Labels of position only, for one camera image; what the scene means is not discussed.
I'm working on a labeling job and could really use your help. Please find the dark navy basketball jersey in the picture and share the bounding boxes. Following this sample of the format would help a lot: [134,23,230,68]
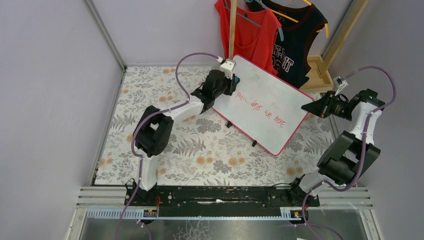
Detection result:
[263,0,318,89]

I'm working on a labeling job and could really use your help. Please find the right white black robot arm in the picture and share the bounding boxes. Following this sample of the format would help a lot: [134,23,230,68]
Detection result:
[287,89,385,205]

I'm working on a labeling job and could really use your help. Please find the yellow clothes hanger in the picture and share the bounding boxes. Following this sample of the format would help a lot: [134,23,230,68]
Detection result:
[266,0,330,39]

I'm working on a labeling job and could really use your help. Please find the blue grey clothes hanger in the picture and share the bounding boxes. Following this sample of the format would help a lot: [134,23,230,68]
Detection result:
[225,0,284,43]

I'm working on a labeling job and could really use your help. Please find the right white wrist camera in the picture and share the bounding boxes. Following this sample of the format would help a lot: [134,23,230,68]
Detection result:
[333,76,349,95]

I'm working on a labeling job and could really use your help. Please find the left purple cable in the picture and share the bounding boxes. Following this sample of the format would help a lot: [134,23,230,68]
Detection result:
[114,52,224,240]

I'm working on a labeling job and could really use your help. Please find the wooden clothes rack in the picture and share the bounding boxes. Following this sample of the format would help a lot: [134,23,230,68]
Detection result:
[223,0,369,94]

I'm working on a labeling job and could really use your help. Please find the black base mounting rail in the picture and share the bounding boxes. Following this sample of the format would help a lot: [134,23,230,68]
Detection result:
[124,185,320,218]

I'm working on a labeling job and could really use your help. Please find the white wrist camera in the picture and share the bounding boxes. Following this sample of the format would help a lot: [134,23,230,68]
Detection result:
[333,76,349,95]
[217,56,236,80]

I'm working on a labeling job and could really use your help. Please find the red tank top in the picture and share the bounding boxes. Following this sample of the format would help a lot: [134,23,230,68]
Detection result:
[214,0,281,75]

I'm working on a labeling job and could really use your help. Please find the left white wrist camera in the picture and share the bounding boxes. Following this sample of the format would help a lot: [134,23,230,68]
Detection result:
[217,56,236,80]

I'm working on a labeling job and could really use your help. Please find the floral patterned tablecloth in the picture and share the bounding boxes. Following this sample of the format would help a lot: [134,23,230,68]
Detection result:
[93,66,336,186]

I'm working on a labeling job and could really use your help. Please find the pink framed whiteboard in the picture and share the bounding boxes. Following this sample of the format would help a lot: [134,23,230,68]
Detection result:
[213,55,314,156]

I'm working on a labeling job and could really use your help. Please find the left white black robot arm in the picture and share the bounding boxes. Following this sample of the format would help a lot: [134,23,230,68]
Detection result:
[131,69,240,191]

